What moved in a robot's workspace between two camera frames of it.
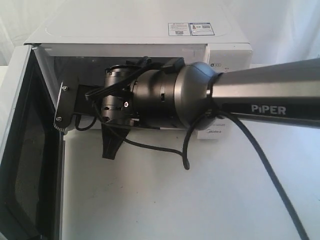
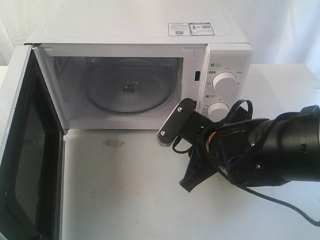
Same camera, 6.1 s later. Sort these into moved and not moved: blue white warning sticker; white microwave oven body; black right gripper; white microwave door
Moved: black right gripper
Not moved: white microwave door; white microwave oven body; blue white warning sticker
